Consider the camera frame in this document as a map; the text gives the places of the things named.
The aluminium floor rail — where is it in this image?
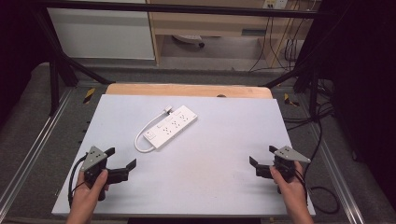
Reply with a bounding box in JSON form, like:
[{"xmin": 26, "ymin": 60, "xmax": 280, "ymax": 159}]
[
  {"xmin": 310, "ymin": 122, "xmax": 366, "ymax": 224},
  {"xmin": 0, "ymin": 88, "xmax": 75, "ymax": 213}
]

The white cabinet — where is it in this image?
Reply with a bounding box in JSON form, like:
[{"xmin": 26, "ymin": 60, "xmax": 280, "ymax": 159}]
[{"xmin": 46, "ymin": 7, "xmax": 156, "ymax": 61}]

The white power strip cable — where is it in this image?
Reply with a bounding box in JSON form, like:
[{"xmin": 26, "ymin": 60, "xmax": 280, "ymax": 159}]
[{"xmin": 134, "ymin": 105, "xmax": 174, "ymax": 154}]

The black curtain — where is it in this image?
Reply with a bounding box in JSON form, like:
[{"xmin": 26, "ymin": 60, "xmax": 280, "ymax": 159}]
[
  {"xmin": 0, "ymin": 0, "xmax": 52, "ymax": 127},
  {"xmin": 293, "ymin": 0, "xmax": 396, "ymax": 203}
]

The person's right hand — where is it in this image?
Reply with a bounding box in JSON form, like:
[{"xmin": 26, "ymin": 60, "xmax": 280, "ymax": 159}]
[{"xmin": 269, "ymin": 161, "xmax": 310, "ymax": 217}]

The bundle of hanging cables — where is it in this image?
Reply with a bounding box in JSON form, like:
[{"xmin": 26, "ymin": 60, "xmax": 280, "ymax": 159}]
[{"xmin": 247, "ymin": 8, "xmax": 304, "ymax": 73}]

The white power strip under desk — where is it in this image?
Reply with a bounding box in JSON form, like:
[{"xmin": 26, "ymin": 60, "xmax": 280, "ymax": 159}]
[{"xmin": 172, "ymin": 34, "xmax": 206, "ymax": 49}]

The light wooden desk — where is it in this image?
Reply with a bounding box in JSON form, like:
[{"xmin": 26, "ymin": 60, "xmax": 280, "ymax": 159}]
[{"xmin": 146, "ymin": 0, "xmax": 316, "ymax": 68}]

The yellow black tape marker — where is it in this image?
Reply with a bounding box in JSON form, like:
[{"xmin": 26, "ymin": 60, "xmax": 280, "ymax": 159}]
[
  {"xmin": 283, "ymin": 92, "xmax": 301, "ymax": 107},
  {"xmin": 82, "ymin": 87, "xmax": 96, "ymax": 105}
]

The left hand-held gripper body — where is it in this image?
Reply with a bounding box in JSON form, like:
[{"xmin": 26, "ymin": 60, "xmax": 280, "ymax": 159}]
[{"xmin": 79, "ymin": 146, "xmax": 130, "ymax": 202}]

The black metal frame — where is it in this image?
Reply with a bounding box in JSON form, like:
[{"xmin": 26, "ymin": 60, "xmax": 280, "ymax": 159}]
[{"xmin": 30, "ymin": 0, "xmax": 331, "ymax": 117}]

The wooden table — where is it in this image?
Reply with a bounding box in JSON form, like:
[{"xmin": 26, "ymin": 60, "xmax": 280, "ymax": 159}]
[{"xmin": 105, "ymin": 82, "xmax": 274, "ymax": 100}]

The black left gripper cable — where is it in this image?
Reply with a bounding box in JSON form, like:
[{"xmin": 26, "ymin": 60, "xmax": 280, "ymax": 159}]
[{"xmin": 67, "ymin": 153, "xmax": 89, "ymax": 209}]

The white wall outlet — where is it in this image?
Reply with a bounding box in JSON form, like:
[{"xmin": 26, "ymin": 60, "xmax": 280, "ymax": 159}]
[{"xmin": 262, "ymin": 0, "xmax": 290, "ymax": 10}]

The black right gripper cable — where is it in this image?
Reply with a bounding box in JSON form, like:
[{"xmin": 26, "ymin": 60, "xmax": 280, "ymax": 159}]
[{"xmin": 298, "ymin": 119, "xmax": 341, "ymax": 216}]

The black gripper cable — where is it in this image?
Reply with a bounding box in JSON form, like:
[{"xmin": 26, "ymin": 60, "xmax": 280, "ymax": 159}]
[
  {"xmin": 67, "ymin": 153, "xmax": 89, "ymax": 209},
  {"xmin": 298, "ymin": 119, "xmax": 341, "ymax": 216}
]

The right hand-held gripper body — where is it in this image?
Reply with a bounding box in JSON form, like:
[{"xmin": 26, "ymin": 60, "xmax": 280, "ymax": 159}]
[{"xmin": 255, "ymin": 145, "xmax": 312, "ymax": 194}]

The white power strip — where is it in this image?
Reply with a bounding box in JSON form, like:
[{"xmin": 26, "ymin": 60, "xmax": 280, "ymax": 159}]
[
  {"xmin": 142, "ymin": 105, "xmax": 199, "ymax": 150},
  {"xmin": 172, "ymin": 34, "xmax": 206, "ymax": 49}
]

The person's left hand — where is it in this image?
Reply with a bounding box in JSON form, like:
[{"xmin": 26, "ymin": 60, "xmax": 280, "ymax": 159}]
[{"xmin": 68, "ymin": 169, "xmax": 110, "ymax": 215}]

